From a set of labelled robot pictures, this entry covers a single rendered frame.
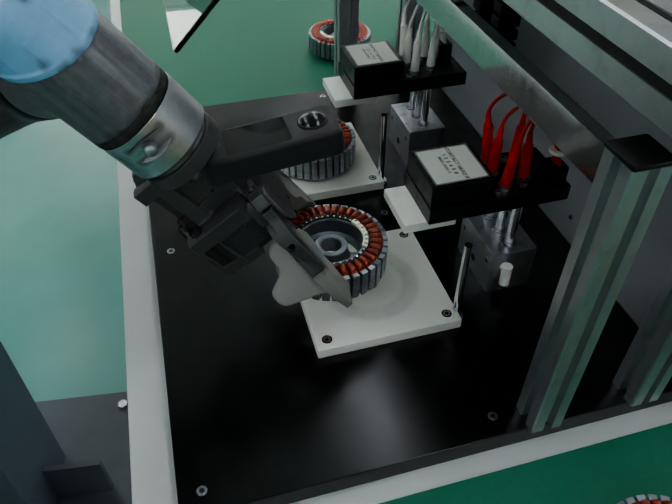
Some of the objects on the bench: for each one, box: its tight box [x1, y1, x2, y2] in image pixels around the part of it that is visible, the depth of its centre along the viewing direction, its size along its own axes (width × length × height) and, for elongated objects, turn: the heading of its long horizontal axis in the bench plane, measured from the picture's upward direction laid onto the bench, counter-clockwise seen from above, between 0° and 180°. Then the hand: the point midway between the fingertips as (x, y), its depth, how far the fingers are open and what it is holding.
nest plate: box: [300, 229, 462, 358], centre depth 68 cm, size 15×15×1 cm
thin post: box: [452, 242, 473, 319], centre depth 62 cm, size 2×2×10 cm
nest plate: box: [287, 122, 384, 201], centre depth 85 cm, size 15×15×1 cm
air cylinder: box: [389, 102, 445, 166], centre depth 86 cm, size 5×8×6 cm
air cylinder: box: [458, 211, 537, 292], centre depth 69 cm, size 5×8×6 cm
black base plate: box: [149, 88, 672, 504], centre depth 78 cm, size 47×64×2 cm
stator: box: [281, 119, 356, 180], centre depth 83 cm, size 11×11×4 cm
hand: (336, 252), depth 63 cm, fingers closed on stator, 13 cm apart
